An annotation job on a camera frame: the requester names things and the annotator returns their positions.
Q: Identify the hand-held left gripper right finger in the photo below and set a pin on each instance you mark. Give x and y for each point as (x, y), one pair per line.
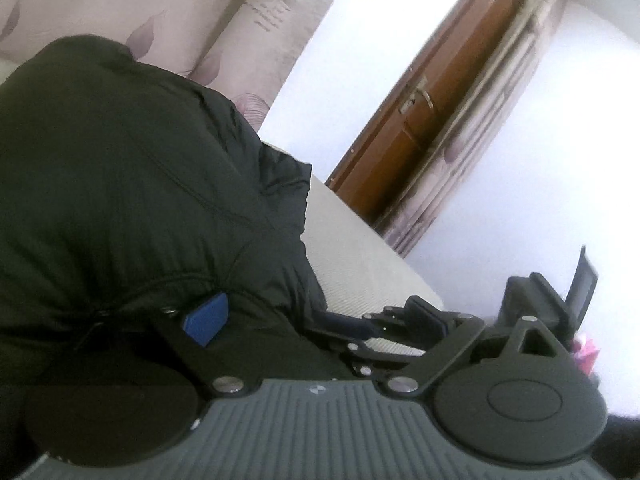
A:
(426, 321)

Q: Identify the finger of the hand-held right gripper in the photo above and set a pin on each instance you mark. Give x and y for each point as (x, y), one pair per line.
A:
(345, 325)
(380, 357)

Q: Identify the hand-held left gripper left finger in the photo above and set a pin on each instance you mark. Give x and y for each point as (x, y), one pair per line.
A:
(206, 319)

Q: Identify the black padded jacket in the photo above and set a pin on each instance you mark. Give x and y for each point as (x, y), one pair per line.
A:
(125, 185)

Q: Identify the pink object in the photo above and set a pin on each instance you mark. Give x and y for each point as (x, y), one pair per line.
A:
(586, 352)

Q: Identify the beige woven bed mattress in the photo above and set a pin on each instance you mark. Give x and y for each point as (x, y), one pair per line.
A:
(350, 250)

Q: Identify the brown wooden door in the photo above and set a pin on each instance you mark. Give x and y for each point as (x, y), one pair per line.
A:
(440, 95)

